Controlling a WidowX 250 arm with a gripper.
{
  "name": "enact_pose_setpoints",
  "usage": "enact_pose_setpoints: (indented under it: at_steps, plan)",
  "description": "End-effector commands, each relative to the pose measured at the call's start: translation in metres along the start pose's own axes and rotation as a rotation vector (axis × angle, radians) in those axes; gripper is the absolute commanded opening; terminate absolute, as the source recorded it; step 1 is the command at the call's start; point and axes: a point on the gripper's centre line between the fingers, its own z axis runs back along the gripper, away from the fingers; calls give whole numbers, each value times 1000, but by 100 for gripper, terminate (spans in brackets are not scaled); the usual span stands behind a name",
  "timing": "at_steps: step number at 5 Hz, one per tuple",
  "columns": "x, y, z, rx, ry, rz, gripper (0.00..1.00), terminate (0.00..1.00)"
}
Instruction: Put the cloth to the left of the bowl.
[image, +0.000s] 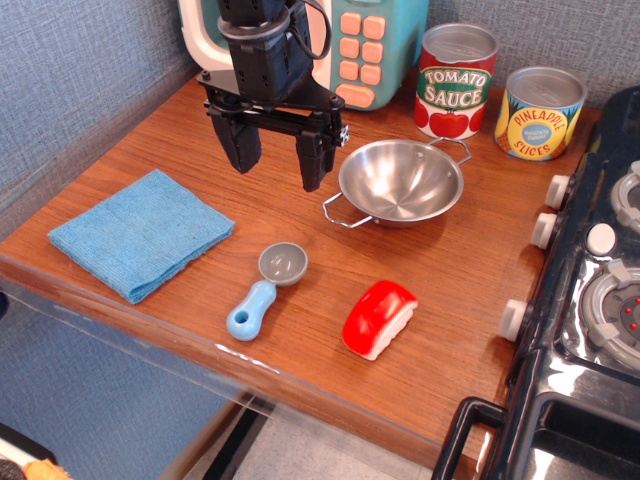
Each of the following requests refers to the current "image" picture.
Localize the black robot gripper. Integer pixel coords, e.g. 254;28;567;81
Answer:
198;17;349;192

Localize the blue cloth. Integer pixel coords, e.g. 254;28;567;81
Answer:
48;170;235;304

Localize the blue grey toy scoop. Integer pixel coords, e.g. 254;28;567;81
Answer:
226;242;308;341

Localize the teal toy microwave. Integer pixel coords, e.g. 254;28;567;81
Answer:
178;1;429;110

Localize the tomato sauce can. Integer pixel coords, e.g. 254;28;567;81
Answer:
414;23;499;140

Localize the red white toy sushi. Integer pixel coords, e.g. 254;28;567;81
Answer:
342;280;418;361

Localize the pineapple slices can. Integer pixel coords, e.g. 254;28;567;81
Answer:
494;66;587;162

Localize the white stove knob middle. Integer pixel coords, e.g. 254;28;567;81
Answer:
530;213;557;250

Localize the white stove knob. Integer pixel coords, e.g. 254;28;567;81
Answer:
530;213;557;250
499;299;529;343
545;175;571;210

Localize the white stove knob upper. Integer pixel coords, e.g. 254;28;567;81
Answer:
545;175;571;210

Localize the white stove knob lower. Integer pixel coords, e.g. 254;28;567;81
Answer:
499;299;529;343

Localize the white round stove button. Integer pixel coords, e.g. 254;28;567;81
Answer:
586;223;616;256

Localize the grey stove burner back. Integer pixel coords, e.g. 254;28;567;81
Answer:
610;160;640;233

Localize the grey stove burner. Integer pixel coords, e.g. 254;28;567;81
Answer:
610;160;640;233
581;259;639;371

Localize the grey stove burner front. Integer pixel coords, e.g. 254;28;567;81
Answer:
581;259;639;371

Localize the black toy stove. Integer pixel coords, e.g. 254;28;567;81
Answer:
479;87;639;479

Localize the stainless steel bowl with handles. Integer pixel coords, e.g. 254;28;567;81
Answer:
322;137;473;229

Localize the black cable loop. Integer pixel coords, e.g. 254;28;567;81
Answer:
287;0;333;61

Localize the black oven door handle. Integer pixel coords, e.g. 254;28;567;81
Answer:
432;397;507;480

